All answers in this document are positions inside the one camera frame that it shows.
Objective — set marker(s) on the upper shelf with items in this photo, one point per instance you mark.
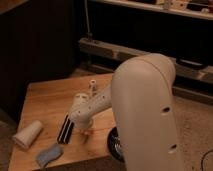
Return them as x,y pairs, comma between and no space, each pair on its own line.
158,8

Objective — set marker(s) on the black striped block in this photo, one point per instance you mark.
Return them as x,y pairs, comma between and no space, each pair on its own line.
65,132

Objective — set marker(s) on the black ceramic bowl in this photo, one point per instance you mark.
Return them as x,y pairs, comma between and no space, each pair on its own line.
114,146

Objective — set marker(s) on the wooden shelf beam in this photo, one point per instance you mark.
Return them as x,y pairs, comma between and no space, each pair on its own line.
121,53

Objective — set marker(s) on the wooden table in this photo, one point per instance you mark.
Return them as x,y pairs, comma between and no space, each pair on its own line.
48,102

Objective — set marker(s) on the metal pole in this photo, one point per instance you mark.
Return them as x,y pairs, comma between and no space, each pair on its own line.
89,33

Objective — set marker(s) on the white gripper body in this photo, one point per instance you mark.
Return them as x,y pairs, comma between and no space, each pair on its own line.
85,124

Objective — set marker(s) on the black handle object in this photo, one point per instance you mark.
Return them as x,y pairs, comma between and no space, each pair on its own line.
189,64

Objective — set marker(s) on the blue sponge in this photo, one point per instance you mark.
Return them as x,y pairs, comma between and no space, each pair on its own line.
48,155

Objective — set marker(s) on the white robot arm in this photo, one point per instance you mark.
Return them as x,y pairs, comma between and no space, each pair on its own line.
140,95

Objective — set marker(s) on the white paper cup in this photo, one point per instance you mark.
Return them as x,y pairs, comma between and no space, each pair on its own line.
26,136

